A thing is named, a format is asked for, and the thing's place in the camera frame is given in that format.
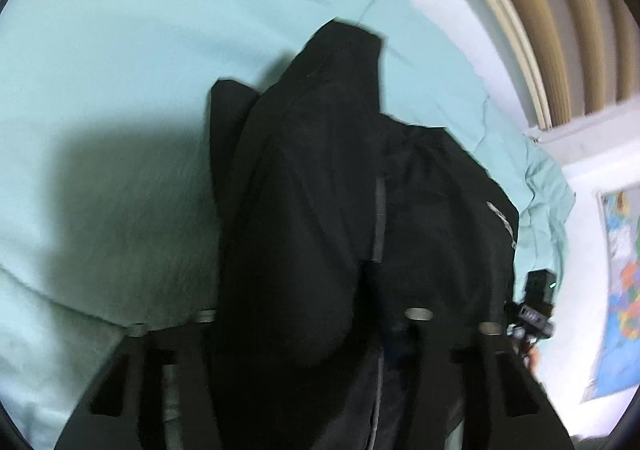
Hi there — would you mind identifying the black track jacket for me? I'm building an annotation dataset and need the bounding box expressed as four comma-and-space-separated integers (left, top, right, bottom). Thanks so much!
209, 20, 518, 449

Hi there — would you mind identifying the person's right hand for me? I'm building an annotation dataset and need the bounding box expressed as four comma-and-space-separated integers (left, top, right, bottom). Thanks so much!
526, 346, 540, 374

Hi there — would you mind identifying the colourful world map poster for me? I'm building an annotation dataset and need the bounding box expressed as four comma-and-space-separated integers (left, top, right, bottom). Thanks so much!
584, 184, 639, 401

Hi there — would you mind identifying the wooden slatted headboard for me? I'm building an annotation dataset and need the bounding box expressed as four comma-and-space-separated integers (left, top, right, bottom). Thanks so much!
485, 0, 639, 129

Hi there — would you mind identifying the light green bed sheet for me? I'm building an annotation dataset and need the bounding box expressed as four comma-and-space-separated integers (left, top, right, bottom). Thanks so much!
1, 0, 574, 449

